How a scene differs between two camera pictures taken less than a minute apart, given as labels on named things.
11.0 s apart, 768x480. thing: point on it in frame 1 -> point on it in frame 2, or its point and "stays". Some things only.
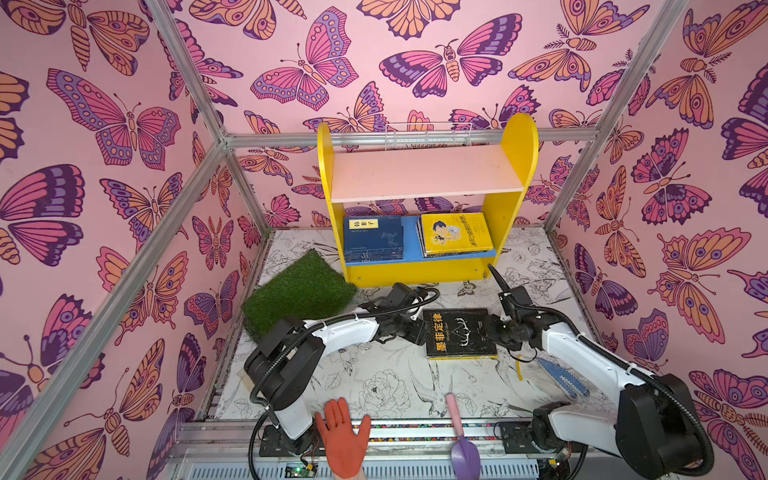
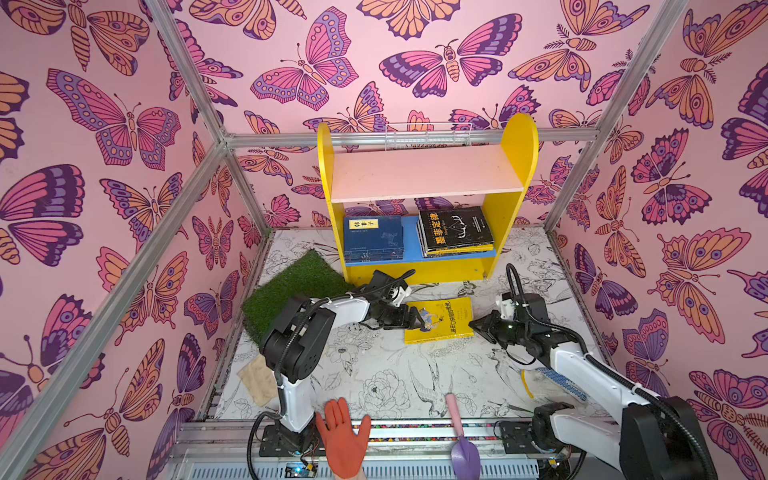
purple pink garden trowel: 464,456 stays
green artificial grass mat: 310,286 stays
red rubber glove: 346,449 stays
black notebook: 459,332 -> 444,230
